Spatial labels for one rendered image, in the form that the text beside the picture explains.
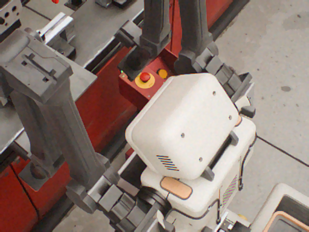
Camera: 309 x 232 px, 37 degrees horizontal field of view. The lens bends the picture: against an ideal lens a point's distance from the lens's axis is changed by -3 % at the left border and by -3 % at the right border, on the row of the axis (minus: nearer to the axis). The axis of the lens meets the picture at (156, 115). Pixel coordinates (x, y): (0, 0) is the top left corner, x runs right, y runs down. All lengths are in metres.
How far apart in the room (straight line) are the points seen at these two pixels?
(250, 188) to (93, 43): 1.15
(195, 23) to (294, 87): 1.76
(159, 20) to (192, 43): 0.10
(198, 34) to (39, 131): 0.44
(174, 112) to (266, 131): 1.68
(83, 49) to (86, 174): 0.85
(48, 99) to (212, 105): 0.39
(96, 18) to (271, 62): 1.36
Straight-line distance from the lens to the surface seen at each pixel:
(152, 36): 1.24
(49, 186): 2.01
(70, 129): 0.85
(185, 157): 0.98
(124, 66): 1.42
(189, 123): 0.98
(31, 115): 0.91
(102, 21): 1.83
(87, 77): 1.51
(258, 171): 2.50
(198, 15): 1.11
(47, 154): 1.05
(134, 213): 1.04
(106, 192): 1.03
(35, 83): 0.76
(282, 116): 2.70
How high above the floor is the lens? 2.21
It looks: 58 degrees down
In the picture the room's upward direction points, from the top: 1 degrees clockwise
